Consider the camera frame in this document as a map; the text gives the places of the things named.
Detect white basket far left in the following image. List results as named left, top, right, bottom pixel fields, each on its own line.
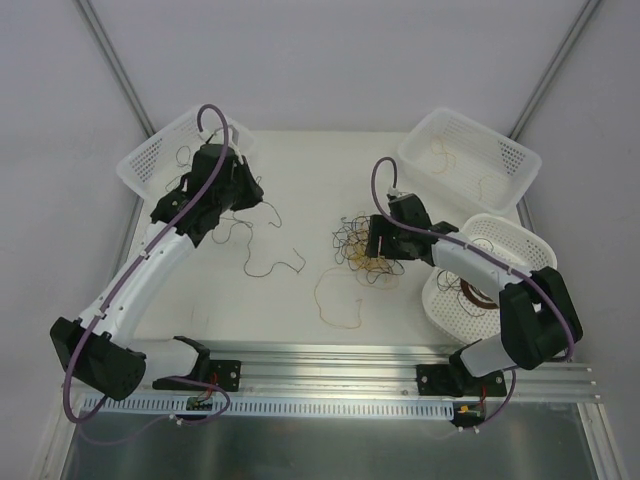
left=116, top=106, right=256, bottom=224

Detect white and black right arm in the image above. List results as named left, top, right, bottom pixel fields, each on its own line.
left=367, top=189, right=583, bottom=397

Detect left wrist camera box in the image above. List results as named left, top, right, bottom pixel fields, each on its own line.
left=198, top=123, right=255, bottom=158

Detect yellow cable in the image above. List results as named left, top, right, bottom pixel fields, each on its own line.
left=313, top=265, right=364, bottom=331

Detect yellow and dark cables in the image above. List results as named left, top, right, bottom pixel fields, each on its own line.
left=330, top=212, right=405, bottom=291

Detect brown cable coil in basket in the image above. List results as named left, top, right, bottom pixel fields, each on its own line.
left=435, top=239, right=501, bottom=319

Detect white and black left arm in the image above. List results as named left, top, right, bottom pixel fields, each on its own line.
left=50, top=144, right=264, bottom=400

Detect white basket near right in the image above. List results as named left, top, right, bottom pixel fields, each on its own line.
left=422, top=214, right=557, bottom=345

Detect white basket far right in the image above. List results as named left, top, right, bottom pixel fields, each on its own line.
left=397, top=108, right=542, bottom=216

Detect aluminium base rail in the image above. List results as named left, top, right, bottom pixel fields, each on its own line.
left=204, top=341, right=603, bottom=403

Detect white slotted cable duct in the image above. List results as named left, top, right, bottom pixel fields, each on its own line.
left=101, top=394, right=454, bottom=421

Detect white basket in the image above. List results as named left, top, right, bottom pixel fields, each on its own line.
left=397, top=108, right=542, bottom=216
left=116, top=106, right=256, bottom=224
left=422, top=214, right=557, bottom=345

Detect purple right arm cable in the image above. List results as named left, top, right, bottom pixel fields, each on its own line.
left=372, top=157, right=576, bottom=371

